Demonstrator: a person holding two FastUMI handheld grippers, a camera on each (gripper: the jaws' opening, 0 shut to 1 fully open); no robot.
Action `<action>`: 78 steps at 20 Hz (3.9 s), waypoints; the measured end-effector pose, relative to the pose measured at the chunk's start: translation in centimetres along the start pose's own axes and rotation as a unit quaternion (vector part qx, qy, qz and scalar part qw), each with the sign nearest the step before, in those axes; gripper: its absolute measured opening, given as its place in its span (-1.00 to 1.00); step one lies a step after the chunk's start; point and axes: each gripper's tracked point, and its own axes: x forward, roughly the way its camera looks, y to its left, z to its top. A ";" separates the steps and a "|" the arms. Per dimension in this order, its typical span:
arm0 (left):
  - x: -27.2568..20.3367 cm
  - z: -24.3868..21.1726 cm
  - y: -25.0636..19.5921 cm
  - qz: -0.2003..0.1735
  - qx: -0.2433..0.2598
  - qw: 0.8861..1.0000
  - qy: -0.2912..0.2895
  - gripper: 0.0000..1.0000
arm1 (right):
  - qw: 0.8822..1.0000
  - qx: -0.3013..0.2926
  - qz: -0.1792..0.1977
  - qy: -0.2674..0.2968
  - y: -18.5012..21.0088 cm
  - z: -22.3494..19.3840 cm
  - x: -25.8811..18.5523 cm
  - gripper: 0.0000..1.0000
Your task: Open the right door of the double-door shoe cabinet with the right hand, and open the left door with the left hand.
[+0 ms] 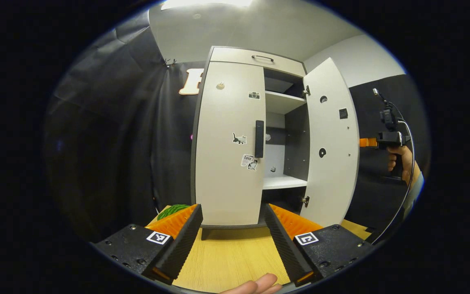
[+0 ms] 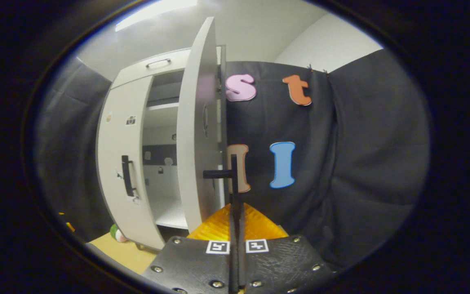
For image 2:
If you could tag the small black cloth clip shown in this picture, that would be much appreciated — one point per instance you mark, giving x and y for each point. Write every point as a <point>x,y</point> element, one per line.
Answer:
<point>318,70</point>

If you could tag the white cabinet drawer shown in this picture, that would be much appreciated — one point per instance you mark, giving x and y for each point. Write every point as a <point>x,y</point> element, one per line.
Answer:
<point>133,75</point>

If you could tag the black backdrop cloth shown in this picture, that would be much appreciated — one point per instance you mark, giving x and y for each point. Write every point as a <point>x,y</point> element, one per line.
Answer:
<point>361,143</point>

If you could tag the white cabinet door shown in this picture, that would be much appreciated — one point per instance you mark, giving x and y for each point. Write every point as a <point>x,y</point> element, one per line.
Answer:
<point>196,122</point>
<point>116,143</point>

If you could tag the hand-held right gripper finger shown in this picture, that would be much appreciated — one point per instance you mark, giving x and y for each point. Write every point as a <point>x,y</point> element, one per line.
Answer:
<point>241,265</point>
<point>232,265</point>

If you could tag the white double-door shoe cabinet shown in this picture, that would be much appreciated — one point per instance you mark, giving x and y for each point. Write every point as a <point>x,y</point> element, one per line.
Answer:
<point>165,212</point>

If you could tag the green round toy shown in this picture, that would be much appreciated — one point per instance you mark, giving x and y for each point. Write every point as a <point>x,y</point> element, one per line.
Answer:
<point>115,233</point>

